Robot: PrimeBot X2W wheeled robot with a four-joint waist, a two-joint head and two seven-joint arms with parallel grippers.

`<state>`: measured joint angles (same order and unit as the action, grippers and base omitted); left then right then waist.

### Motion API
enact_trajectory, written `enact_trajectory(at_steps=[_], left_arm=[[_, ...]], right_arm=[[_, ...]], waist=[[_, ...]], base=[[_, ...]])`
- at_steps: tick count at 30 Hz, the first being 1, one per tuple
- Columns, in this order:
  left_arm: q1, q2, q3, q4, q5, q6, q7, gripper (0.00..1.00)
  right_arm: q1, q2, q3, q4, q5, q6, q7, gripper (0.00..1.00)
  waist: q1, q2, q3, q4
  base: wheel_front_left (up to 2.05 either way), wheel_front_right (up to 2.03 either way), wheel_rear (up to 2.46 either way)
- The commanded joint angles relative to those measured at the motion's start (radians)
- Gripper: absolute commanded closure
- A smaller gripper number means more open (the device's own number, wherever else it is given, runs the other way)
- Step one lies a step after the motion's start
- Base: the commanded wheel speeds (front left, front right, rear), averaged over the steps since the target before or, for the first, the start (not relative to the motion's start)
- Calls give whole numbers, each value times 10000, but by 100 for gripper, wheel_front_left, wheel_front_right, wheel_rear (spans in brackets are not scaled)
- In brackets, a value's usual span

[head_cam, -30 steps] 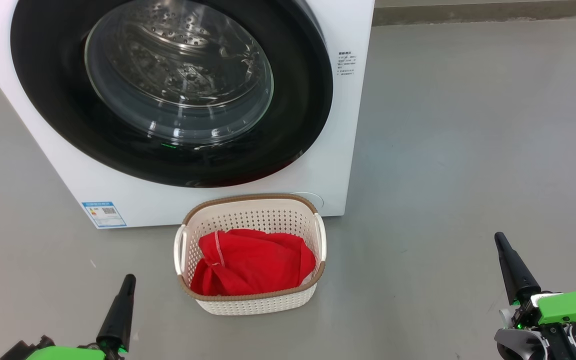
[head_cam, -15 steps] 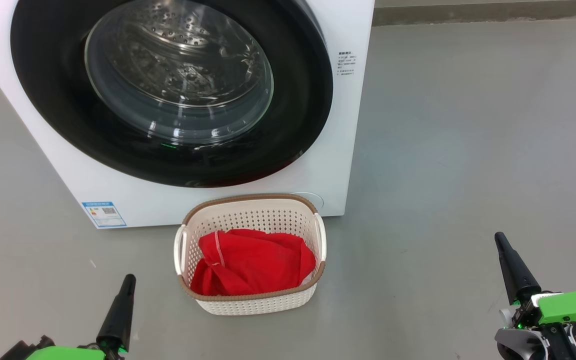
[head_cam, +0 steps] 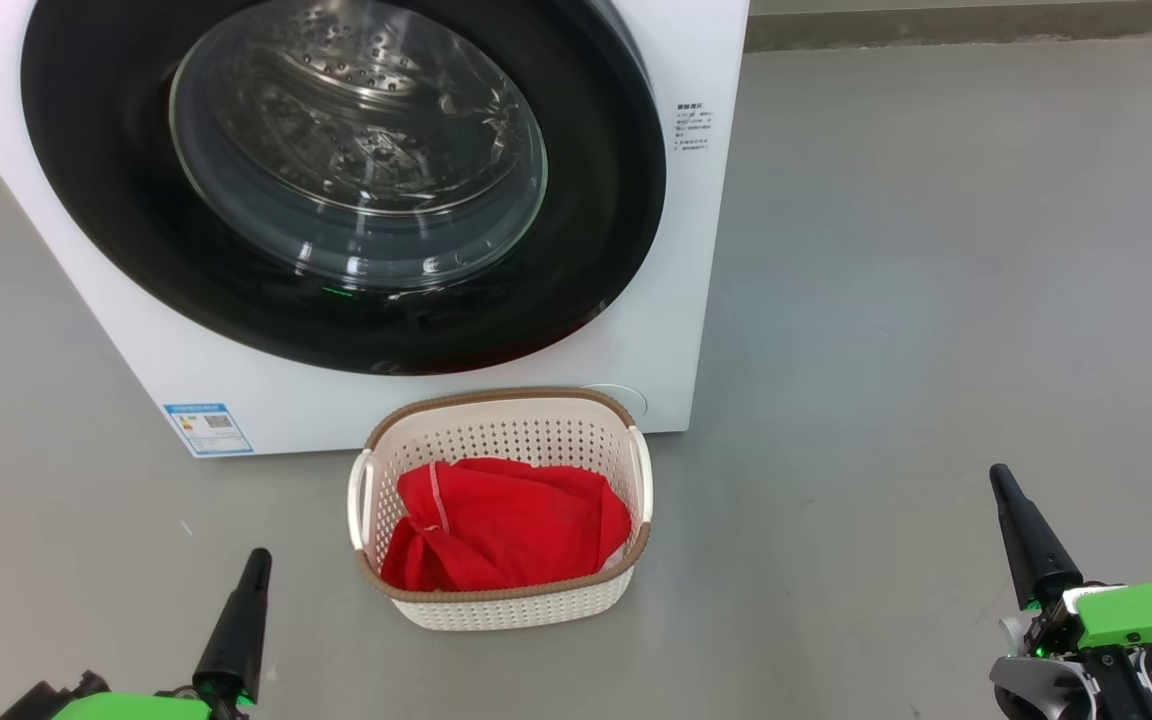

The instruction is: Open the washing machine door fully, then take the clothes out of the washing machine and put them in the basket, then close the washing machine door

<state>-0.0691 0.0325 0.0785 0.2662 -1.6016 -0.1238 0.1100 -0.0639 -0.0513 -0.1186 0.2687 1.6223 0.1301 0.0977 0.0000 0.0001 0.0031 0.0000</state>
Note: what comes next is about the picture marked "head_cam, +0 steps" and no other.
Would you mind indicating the printed text label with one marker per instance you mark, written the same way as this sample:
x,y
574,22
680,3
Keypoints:
x,y
692,126

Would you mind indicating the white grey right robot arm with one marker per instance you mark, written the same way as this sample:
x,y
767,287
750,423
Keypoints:
x,y
1046,690

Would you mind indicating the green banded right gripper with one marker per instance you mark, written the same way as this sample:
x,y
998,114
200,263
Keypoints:
x,y
1146,612

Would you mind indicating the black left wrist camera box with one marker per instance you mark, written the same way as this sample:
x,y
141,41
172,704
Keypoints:
x,y
46,700

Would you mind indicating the black round washer door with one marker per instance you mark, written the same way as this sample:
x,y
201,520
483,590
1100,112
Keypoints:
x,y
106,200

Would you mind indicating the cream perforated laundry basket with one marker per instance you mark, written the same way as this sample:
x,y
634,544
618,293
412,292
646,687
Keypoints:
x,y
496,430

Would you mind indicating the round white filter cover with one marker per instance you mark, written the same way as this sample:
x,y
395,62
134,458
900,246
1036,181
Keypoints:
x,y
626,398

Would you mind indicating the red garment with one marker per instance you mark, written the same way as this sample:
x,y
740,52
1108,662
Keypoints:
x,y
516,525

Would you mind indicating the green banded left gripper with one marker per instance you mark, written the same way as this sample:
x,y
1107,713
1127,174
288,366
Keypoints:
x,y
136,707

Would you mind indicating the blue energy label sticker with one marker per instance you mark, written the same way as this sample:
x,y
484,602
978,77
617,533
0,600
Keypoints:
x,y
208,428

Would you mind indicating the white washing machine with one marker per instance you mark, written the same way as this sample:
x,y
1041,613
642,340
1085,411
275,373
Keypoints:
x,y
696,250

